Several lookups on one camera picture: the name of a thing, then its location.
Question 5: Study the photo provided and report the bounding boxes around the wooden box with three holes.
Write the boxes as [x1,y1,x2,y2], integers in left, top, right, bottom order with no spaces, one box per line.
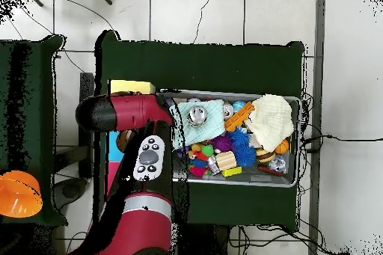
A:
[104,79,156,203]

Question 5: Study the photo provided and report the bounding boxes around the purple spiky ball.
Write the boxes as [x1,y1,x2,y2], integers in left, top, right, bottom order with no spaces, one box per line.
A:
[209,134,234,153]

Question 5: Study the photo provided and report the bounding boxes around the large blue spiky ball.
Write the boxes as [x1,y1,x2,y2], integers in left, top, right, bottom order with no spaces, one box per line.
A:
[233,144,257,168]

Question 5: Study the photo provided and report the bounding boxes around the orange round object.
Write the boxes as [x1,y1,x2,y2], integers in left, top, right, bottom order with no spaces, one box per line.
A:
[0,170,43,218]

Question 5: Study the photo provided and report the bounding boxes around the black power cable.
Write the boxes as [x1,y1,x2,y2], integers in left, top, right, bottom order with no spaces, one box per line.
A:
[300,134,383,152]

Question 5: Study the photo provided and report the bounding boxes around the ridged wooden block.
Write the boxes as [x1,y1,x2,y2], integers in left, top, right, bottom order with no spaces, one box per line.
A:
[215,150,237,171]

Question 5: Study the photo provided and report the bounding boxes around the orange basketball toy ball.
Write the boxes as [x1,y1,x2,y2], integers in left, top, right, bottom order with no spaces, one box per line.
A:
[274,138,290,155]

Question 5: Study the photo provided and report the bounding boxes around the blue globe ball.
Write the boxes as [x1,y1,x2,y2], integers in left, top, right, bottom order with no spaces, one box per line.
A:
[232,99,247,113]

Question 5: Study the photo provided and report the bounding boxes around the orange plastic block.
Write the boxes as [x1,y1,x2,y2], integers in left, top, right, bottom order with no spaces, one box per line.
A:
[224,101,255,132]

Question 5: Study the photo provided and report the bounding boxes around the dark green side table cloth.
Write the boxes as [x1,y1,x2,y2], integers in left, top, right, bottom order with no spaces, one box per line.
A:
[0,34,69,227]

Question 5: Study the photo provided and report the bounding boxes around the mint knitted cloth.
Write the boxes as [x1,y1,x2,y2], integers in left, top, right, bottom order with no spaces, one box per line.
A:
[171,99,227,150]

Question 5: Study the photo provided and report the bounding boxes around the silver mesh bin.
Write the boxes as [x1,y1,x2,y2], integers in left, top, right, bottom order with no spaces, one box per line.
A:
[156,88,301,188]

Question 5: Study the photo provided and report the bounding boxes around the small blue spiky ball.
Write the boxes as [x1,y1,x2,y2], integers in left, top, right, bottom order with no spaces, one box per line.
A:
[228,127,251,147]

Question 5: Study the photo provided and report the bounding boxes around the cream knitted cloth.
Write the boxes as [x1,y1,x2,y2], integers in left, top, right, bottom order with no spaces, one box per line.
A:
[243,93,295,153]

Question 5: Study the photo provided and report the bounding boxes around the crushed silver can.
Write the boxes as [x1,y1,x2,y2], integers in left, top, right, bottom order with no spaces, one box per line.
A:
[187,105,208,126]

